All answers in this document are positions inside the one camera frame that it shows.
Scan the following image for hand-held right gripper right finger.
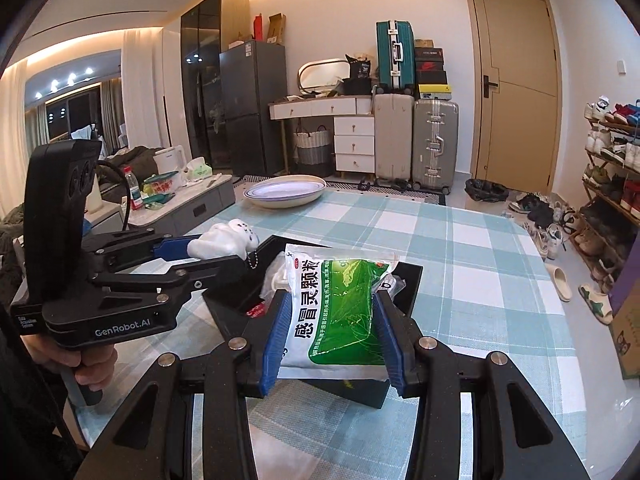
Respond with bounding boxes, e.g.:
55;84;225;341
372;290;591;480

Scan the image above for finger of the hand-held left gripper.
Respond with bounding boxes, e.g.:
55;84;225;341
80;230;201;271
89;254;249;301

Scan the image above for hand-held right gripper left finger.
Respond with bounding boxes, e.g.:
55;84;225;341
75;290;293;480

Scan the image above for white plush toy keychain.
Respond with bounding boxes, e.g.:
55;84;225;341
187;218;261;262

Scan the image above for black cardboard box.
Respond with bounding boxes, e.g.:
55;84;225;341
202;234;424;409

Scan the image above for green medicine packet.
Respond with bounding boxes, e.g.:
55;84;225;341
277;244;401;383

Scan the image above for clear zip bag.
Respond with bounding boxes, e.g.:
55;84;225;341
386;271;407;302

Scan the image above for white strap bundle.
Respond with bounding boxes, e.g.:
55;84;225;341
262;252;291;293

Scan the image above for person's left forearm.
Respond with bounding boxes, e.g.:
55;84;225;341
0;260;81;480

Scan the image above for person's left hand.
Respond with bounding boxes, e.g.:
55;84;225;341
20;332;119;393

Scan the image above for grey coffee table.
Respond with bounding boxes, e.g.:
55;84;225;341
82;174;237;238

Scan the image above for green lid glass container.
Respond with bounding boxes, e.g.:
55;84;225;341
142;172;179;197

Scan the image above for red label bottle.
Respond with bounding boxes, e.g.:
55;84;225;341
122;165;144;211

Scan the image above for green tissue box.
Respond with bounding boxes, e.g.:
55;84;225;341
182;157;213;181

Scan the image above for white kettle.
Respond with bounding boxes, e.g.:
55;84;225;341
152;146;188;176

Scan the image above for sofa with clothes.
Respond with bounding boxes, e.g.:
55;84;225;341
100;145;161;196

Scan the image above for cream oval bowl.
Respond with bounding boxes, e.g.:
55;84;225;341
242;175;328;209

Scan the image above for purple rimmed plate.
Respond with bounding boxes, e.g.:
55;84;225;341
247;176;326;201

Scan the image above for checked tablecloth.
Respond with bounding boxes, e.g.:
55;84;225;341
75;187;588;480

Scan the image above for woven laundry basket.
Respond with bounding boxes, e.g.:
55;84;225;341
292;127;328;165

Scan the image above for white curtain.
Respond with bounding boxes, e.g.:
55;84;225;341
121;27;181;151

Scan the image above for grey refrigerator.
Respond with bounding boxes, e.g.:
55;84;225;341
219;40;288;177

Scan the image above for dark glass cabinet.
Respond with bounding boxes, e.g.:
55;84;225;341
180;0;251;171

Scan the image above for beige slipper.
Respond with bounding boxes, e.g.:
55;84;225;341
545;262;572;302

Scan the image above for black trash bag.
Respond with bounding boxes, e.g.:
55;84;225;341
465;178;510;203

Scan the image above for pile of floor shoes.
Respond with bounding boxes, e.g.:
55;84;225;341
507;192;576;261

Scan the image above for white dresser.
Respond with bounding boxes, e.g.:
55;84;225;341
268;96;376;173

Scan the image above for silver suitcase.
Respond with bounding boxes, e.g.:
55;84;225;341
411;98;459;193

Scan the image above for beige suitcase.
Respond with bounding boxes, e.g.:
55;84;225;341
372;91;416;186

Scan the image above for green white slipper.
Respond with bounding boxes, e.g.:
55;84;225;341
578;282;614;326

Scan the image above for oval mirror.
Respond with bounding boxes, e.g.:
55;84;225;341
298;58;353;96

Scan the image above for brown cardboard box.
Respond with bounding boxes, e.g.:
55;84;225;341
607;305;640;381

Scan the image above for wooden shoe rack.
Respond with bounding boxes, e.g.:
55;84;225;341
580;97;640;281

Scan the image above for open cardboard carton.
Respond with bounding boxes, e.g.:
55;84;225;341
267;12;288;43

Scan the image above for black paper bag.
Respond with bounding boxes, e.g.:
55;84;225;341
345;55;373;81

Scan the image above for tan wooden door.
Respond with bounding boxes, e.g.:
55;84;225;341
462;0;563;196

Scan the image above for teal suitcase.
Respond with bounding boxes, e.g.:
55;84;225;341
376;21;416;93

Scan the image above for rows of shoes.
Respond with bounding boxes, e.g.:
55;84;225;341
582;96;640;281

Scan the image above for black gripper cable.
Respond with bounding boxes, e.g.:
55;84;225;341
97;159;133;233

